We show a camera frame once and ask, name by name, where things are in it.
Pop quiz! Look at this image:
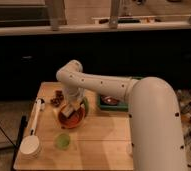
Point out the wooden block eraser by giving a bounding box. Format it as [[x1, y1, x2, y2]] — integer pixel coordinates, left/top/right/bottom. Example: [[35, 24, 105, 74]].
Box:
[[61, 104, 75, 118]]

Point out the red orange bowl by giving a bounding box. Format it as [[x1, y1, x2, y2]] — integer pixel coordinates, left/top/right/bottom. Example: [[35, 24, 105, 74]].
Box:
[[58, 107, 85, 129]]

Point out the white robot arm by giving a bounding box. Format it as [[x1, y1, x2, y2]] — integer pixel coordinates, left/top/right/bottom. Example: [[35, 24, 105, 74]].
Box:
[[56, 60, 188, 171]]

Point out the dark maroon bowl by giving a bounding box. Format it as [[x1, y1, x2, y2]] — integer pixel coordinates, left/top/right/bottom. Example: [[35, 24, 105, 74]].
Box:
[[101, 95, 119, 105]]

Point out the green cucumber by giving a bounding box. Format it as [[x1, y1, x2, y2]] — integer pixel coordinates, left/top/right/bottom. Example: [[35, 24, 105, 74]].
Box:
[[83, 97, 89, 117]]

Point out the wooden table board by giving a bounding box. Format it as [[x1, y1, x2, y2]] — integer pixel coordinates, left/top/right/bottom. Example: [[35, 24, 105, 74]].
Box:
[[14, 91, 133, 171]]

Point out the small green cup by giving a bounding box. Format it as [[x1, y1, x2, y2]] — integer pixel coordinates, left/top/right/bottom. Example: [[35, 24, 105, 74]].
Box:
[[55, 133, 70, 150]]

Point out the green plastic tray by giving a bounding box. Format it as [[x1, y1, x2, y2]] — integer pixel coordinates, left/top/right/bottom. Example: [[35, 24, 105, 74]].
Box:
[[97, 77, 140, 111]]

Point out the white ladle brush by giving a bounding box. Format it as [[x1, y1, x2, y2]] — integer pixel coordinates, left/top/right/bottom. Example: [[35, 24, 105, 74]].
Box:
[[19, 98, 45, 157]]

